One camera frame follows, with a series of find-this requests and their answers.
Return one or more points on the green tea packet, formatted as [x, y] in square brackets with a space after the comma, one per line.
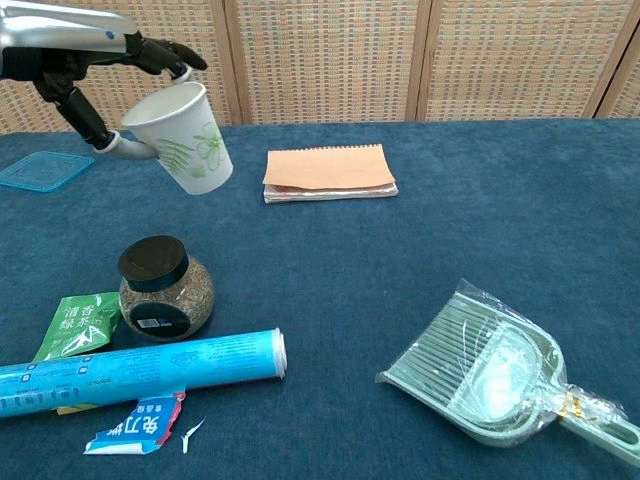
[80, 325]

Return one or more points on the white paper cup green print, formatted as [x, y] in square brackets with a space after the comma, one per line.
[187, 145]

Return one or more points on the blue plastic wrap roll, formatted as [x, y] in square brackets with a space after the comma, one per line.
[140, 367]

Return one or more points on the woven bamboo folding screen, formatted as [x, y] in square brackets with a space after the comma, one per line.
[350, 60]

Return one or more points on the orange cover spiral notebook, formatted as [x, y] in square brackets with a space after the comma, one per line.
[327, 170]

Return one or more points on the glass jar with black lid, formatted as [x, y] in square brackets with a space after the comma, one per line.
[165, 290]

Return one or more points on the translucent blue plastic lid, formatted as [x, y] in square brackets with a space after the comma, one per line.
[45, 171]

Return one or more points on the yellow packet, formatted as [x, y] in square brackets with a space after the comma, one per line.
[75, 408]

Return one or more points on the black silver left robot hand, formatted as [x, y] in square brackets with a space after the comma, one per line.
[65, 50]

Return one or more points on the torn blue white label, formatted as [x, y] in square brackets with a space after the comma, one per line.
[135, 427]

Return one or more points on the green dustpan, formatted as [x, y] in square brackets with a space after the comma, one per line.
[480, 370]

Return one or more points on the small white paper scrap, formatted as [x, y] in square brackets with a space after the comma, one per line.
[191, 434]

